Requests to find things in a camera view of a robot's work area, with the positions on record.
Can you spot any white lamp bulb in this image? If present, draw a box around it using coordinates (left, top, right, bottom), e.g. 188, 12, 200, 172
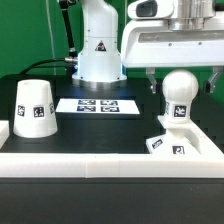
162, 70, 198, 124

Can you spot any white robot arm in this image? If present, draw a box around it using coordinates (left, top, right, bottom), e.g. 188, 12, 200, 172
73, 0, 224, 93

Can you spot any white lamp base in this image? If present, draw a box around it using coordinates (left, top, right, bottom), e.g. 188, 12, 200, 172
145, 115, 202, 156

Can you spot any black cable bundle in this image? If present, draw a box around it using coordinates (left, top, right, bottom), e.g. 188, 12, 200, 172
19, 0, 79, 76

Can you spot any white marker sheet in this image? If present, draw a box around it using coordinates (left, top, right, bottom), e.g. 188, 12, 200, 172
56, 98, 139, 115

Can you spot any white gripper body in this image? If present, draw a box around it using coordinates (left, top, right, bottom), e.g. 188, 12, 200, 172
121, 18, 224, 68

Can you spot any white lamp shade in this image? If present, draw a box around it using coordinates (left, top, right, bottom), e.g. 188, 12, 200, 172
13, 79, 58, 138

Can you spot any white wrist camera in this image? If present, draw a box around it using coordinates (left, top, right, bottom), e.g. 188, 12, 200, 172
128, 0, 174, 20

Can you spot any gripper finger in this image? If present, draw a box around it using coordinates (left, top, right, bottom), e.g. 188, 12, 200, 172
146, 68, 157, 94
204, 66, 224, 93

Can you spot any white U-shaped fence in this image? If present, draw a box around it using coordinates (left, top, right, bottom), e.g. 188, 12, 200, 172
0, 120, 224, 178

